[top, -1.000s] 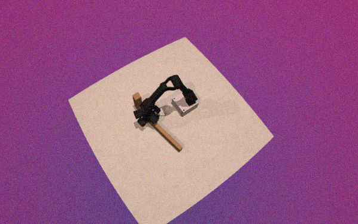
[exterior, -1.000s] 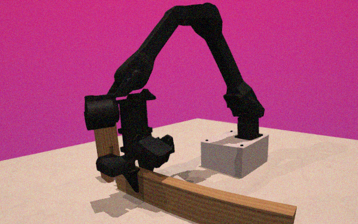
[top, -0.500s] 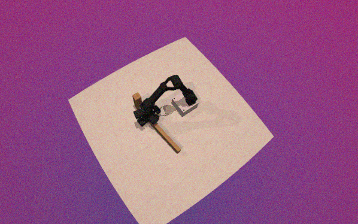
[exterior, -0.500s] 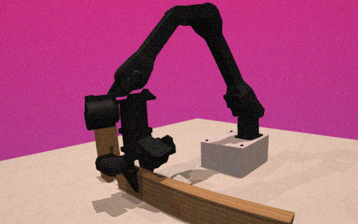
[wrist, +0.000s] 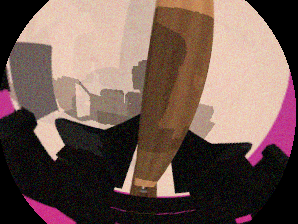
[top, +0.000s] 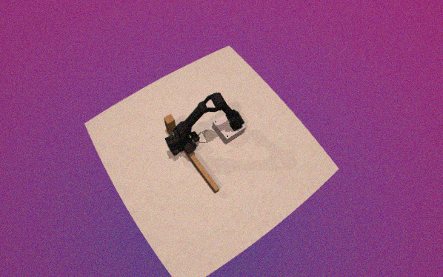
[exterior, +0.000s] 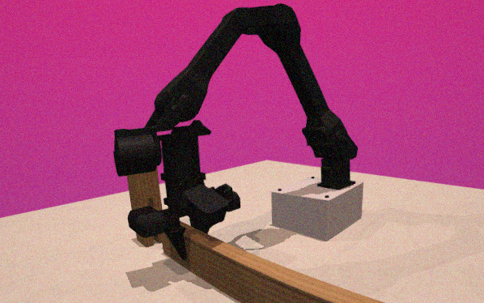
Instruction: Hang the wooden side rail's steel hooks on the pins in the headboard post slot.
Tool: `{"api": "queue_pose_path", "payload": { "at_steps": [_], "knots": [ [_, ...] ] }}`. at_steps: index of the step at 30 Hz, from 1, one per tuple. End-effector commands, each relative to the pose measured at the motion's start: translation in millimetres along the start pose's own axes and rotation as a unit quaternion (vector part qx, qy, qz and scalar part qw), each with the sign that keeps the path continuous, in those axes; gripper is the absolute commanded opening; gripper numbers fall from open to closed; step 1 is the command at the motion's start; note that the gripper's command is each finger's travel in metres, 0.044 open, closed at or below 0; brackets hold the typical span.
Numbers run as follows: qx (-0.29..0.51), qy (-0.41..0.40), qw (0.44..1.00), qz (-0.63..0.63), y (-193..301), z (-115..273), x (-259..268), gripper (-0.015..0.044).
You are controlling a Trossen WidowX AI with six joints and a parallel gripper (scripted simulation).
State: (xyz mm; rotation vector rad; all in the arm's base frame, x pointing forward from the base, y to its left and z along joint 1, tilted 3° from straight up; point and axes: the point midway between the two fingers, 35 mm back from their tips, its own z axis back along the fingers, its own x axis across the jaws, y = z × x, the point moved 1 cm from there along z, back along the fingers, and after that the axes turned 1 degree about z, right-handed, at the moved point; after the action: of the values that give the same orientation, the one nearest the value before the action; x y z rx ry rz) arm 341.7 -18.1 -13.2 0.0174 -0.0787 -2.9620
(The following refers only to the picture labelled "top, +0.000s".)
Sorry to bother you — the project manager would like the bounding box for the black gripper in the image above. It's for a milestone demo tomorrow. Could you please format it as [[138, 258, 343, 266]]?
[[169, 131, 200, 156]]

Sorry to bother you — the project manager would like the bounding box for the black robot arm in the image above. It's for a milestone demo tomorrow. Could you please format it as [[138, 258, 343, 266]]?
[[165, 93, 244, 154]]

